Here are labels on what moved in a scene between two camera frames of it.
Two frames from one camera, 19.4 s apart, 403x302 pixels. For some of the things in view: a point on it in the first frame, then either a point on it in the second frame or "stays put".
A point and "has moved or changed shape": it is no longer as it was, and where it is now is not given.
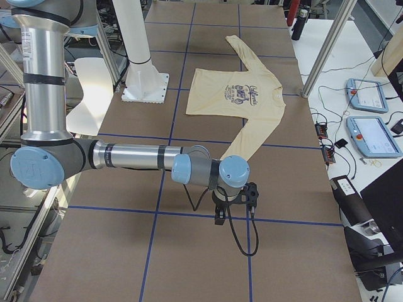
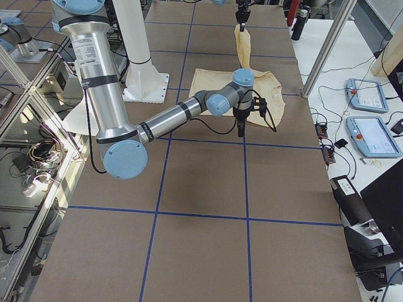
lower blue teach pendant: (371, 137) stays put
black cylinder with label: (352, 209) stays put
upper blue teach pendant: (367, 95) stays put
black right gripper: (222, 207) -> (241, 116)
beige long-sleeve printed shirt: (254, 94) has moved or changed shape
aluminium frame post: (344, 11) stays put
